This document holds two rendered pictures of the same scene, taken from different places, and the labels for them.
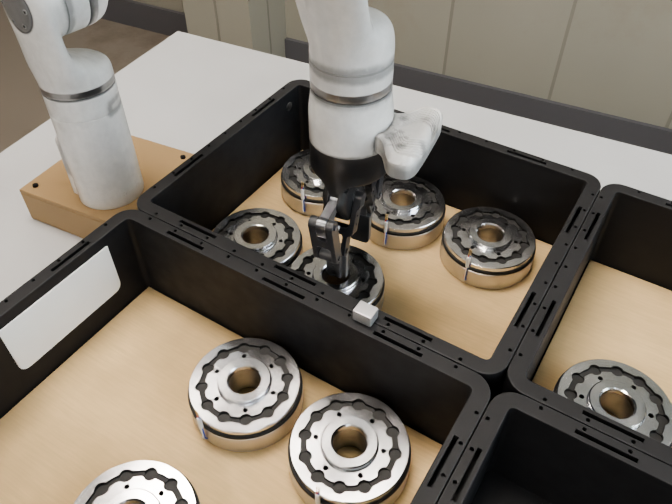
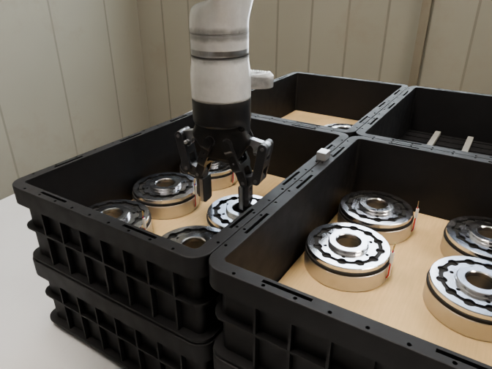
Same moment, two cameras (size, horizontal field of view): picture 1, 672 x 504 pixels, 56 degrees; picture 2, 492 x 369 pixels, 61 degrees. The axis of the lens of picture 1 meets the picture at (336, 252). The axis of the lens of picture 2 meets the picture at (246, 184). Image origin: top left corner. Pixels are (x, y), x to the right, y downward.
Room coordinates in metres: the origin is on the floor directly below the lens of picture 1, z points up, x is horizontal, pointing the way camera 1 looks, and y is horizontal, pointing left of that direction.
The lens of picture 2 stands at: (0.45, 0.51, 1.16)
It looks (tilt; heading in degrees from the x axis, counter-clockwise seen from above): 26 degrees down; 270
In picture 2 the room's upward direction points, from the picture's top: straight up
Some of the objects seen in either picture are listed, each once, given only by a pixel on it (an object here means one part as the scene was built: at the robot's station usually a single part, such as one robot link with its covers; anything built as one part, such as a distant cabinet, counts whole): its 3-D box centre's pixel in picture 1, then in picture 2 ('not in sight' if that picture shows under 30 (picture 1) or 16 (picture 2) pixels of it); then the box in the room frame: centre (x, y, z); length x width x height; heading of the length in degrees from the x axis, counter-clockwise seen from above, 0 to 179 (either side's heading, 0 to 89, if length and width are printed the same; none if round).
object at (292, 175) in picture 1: (322, 172); (112, 218); (0.63, 0.02, 0.86); 0.10 x 0.10 x 0.01
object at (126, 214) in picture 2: (322, 169); (111, 215); (0.63, 0.02, 0.86); 0.05 x 0.05 x 0.01
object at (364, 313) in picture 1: (365, 313); (323, 154); (0.34, -0.02, 0.94); 0.02 x 0.01 x 0.01; 58
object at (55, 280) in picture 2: not in sight; (206, 253); (0.51, -0.04, 0.76); 0.40 x 0.30 x 0.12; 58
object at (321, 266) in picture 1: (335, 275); (243, 209); (0.45, 0.00, 0.86); 0.05 x 0.05 x 0.01
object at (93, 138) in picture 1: (96, 140); not in sight; (0.72, 0.33, 0.84); 0.09 x 0.09 x 0.17; 62
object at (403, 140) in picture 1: (370, 109); (227, 68); (0.47, -0.03, 1.05); 0.11 x 0.09 x 0.06; 66
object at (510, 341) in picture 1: (371, 199); (202, 162); (0.51, -0.04, 0.92); 0.40 x 0.30 x 0.02; 58
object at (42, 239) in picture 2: (369, 234); (203, 194); (0.51, -0.04, 0.87); 0.40 x 0.30 x 0.11; 58
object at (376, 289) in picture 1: (335, 278); (243, 211); (0.45, 0.00, 0.86); 0.10 x 0.10 x 0.01
